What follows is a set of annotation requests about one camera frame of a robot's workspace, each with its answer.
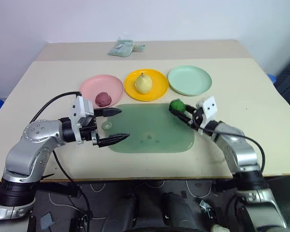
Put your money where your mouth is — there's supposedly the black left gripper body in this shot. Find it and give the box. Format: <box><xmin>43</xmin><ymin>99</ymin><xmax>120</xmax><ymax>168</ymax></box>
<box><xmin>79</xmin><ymin>108</ymin><xmax>100</xmax><ymax>147</ymax></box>

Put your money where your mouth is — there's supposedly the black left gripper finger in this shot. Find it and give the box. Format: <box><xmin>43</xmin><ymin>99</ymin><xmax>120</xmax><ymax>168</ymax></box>
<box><xmin>98</xmin><ymin>132</ymin><xmax>131</xmax><ymax>148</ymax></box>
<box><xmin>94</xmin><ymin>107</ymin><xmax>123</xmax><ymax>118</ymax></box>

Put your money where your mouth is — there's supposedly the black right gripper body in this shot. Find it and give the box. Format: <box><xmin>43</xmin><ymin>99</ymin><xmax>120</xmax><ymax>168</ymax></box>
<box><xmin>189</xmin><ymin>108</ymin><xmax>206</xmax><ymax>131</ymax></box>

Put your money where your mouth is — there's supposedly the green fuzzy ball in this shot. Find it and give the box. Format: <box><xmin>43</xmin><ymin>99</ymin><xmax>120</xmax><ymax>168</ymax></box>
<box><xmin>169</xmin><ymin>99</ymin><xmax>187</xmax><ymax>113</ymax></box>

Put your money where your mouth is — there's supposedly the pink plate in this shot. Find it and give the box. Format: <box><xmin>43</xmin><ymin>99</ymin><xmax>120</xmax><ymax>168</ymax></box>
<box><xmin>79</xmin><ymin>74</ymin><xmax>125</xmax><ymax>107</ymax></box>

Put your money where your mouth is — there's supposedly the light green plate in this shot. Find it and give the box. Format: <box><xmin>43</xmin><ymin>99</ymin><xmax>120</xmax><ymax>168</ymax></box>
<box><xmin>167</xmin><ymin>64</ymin><xmax>213</xmax><ymax>97</ymax></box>

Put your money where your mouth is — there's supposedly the yellow plate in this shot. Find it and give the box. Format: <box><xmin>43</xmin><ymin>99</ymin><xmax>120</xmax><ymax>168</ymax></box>
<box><xmin>124</xmin><ymin>68</ymin><xmax>170</xmax><ymax>102</ymax></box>

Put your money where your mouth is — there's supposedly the dark red ball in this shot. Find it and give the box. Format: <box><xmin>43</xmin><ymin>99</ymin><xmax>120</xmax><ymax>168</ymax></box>
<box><xmin>95</xmin><ymin>91</ymin><xmax>112</xmax><ymax>107</ymax></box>

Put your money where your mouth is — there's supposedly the translucent green tray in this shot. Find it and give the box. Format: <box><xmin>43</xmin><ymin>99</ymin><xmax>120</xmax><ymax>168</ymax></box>
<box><xmin>101</xmin><ymin>103</ymin><xmax>196</xmax><ymax>154</ymax></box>

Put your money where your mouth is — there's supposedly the yellow pear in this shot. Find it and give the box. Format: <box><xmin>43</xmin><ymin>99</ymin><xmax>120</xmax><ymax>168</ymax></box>
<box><xmin>134</xmin><ymin>72</ymin><xmax>153</xmax><ymax>95</ymax></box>

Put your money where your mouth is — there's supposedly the black bar under table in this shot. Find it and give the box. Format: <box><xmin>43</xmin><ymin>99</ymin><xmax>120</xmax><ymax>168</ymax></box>
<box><xmin>34</xmin><ymin>182</ymin><xmax>78</xmax><ymax>197</ymax></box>

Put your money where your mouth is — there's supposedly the green white plastic packet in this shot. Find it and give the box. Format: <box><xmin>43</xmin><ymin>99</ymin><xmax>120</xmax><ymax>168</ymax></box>
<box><xmin>107</xmin><ymin>36</ymin><xmax>134</xmax><ymax>58</ymax></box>

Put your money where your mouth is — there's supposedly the dark rounded shape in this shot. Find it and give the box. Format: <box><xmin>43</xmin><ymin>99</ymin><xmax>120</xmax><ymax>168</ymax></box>
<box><xmin>160</xmin><ymin>191</ymin><xmax>204</xmax><ymax>228</ymax></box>
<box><xmin>99</xmin><ymin>192</ymin><xmax>139</xmax><ymax>230</ymax></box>

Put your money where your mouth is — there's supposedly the silver metal clip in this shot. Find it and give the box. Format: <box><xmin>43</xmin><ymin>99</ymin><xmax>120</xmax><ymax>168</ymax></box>
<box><xmin>199</xmin><ymin>200</ymin><xmax>213</xmax><ymax>215</ymax></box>

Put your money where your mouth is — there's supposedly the grey square pad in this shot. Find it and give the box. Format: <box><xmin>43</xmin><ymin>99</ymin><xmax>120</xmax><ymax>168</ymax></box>
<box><xmin>40</xmin><ymin>212</ymin><xmax>56</xmax><ymax>229</ymax></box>

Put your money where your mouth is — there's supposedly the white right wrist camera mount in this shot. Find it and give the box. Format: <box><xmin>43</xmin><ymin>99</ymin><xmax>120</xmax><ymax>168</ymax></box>
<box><xmin>195</xmin><ymin>96</ymin><xmax>218</xmax><ymax>134</ymax></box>

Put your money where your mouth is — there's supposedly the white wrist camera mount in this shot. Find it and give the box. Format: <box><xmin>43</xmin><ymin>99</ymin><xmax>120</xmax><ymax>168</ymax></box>
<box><xmin>71</xmin><ymin>96</ymin><xmax>95</xmax><ymax>145</ymax></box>
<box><xmin>195</xmin><ymin>96</ymin><xmax>218</xmax><ymax>134</ymax></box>

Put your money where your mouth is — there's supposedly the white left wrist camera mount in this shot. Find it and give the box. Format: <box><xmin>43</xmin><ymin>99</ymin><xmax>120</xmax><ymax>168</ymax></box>
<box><xmin>71</xmin><ymin>96</ymin><xmax>95</xmax><ymax>145</ymax></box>

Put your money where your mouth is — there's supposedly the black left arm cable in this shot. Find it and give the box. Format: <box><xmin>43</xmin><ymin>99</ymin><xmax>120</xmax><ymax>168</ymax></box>
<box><xmin>29</xmin><ymin>91</ymin><xmax>92</xmax><ymax>232</ymax></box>

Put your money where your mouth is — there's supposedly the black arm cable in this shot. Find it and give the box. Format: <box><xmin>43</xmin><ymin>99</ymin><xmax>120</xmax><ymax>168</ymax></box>
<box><xmin>29</xmin><ymin>91</ymin><xmax>92</xmax><ymax>232</ymax></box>
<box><xmin>200</xmin><ymin>128</ymin><xmax>266</xmax><ymax>177</ymax></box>

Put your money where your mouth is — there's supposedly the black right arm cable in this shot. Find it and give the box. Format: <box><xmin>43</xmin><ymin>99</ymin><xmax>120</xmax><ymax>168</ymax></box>
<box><xmin>200</xmin><ymin>128</ymin><xmax>266</xmax><ymax>177</ymax></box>

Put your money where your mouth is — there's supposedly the white looped floor cord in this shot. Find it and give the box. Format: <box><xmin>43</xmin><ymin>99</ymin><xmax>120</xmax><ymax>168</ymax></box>
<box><xmin>185</xmin><ymin>180</ymin><xmax>213</xmax><ymax>200</ymax></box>

